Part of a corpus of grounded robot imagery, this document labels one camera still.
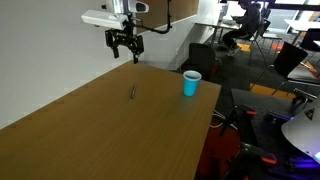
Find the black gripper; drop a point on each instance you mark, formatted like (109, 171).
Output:
(125, 38)

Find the dark pen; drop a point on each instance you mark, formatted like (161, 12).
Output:
(133, 91)

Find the blue paper cup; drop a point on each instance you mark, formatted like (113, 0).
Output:
(191, 87)

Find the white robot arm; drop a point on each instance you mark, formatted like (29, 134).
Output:
(128, 6)

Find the black office chair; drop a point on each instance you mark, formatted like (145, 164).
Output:
(200, 58)

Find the grey office table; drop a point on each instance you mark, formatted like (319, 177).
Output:
(216, 25)

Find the seated person dark clothes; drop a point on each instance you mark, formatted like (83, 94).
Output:
(250, 18)

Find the red clamp on table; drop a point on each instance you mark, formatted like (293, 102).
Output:
(216, 146)

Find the chair under seated person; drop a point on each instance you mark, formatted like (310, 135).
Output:
(265, 28)

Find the black breadboard table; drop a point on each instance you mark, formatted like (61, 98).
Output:
(263, 103)

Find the black chair metal legs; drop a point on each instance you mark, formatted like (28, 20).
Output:
(290, 58)

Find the white office table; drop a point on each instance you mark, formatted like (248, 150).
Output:
(300, 25)

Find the black desk clamp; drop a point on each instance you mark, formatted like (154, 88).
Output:
(300, 97)

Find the dark chair by white table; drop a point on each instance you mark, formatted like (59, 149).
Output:
(311, 36)

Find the white rounded housing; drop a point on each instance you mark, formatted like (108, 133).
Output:
(303, 131)

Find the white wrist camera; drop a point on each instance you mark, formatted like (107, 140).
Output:
(100, 18)

